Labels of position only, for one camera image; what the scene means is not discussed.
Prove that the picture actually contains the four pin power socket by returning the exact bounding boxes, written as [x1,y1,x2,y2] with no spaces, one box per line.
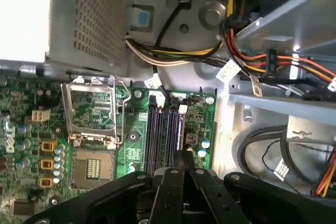
[31,108,49,123]

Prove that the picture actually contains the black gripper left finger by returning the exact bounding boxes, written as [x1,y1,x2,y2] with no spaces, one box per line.
[25,150,186,224]

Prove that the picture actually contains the CPU socket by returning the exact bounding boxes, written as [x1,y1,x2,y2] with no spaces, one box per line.
[72,144,118,190]

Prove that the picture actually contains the green motherboard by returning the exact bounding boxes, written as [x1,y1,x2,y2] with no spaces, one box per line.
[0,66,218,224]

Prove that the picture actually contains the metal socket cover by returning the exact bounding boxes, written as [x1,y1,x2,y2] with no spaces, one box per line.
[60,76,118,137]

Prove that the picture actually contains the black PC case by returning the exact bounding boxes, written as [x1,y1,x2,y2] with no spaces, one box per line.
[0,0,336,224]

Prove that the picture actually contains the power supply wire bundle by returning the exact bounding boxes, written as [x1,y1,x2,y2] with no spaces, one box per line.
[123,34,229,68]

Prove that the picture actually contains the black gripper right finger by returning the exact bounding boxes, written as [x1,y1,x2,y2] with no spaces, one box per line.
[185,150,318,224]

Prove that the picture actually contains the wire locking lever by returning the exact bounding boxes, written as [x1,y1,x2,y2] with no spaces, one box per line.
[106,76,132,146]

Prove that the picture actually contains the blue release tab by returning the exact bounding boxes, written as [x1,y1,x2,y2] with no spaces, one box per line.
[131,3,154,30]

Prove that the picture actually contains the gray power supply unit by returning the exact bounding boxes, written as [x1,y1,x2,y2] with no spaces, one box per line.
[0,0,132,77]

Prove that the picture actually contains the black looped cable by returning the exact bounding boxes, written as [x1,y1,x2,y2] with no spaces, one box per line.
[240,126,336,190]

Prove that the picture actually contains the red orange yellow wires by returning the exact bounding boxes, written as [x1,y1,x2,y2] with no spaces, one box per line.
[311,150,336,199]
[219,0,336,86]

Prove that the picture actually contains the thin black cable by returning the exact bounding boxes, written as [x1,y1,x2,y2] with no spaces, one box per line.
[153,0,191,101]

